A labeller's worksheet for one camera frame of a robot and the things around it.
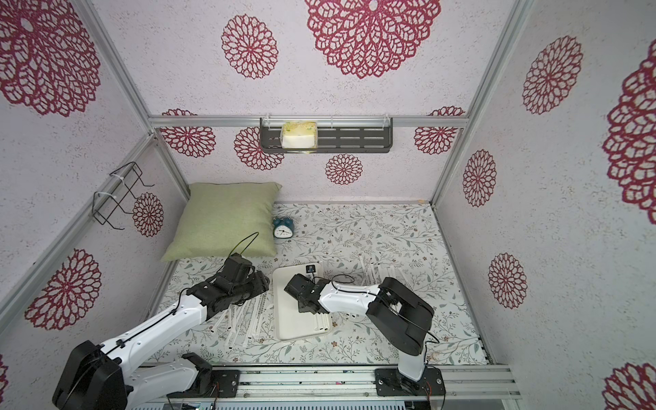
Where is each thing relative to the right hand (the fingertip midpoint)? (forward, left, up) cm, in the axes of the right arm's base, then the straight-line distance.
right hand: (306, 298), depth 90 cm
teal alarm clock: (+28, +12, +4) cm, 31 cm away
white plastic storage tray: (-8, +5, -1) cm, 10 cm away
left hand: (+1, +14, +8) cm, 16 cm away
